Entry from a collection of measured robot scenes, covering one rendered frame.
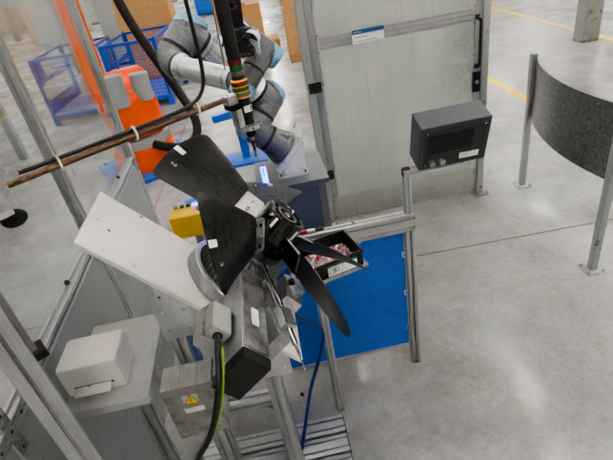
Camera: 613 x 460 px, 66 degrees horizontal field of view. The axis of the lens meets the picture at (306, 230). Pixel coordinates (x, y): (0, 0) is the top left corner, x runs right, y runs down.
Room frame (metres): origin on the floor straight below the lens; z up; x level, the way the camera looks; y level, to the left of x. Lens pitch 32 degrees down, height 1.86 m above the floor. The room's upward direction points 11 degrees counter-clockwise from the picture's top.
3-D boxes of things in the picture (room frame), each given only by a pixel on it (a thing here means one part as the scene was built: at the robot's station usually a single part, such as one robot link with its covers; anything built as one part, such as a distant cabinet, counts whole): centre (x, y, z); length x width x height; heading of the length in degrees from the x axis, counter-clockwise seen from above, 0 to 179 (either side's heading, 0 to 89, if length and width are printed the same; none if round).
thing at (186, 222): (1.57, 0.41, 1.02); 0.16 x 0.10 x 0.11; 92
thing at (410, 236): (1.60, -0.42, 0.39); 0.04 x 0.04 x 0.78; 2
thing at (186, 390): (0.98, 0.42, 0.73); 0.15 x 0.09 x 0.22; 92
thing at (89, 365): (1.00, 0.67, 0.92); 0.17 x 0.16 x 0.11; 92
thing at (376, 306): (1.58, 0.01, 0.45); 0.82 x 0.02 x 0.66; 92
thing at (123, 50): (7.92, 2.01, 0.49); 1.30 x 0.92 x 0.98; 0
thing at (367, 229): (1.58, 0.01, 0.82); 0.90 x 0.04 x 0.08; 92
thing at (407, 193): (1.60, -0.42, 0.96); 0.03 x 0.03 x 0.20; 2
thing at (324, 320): (1.40, 0.00, 0.40); 0.03 x 0.03 x 0.80; 17
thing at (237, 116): (1.21, 0.11, 1.50); 0.09 x 0.07 x 0.10; 127
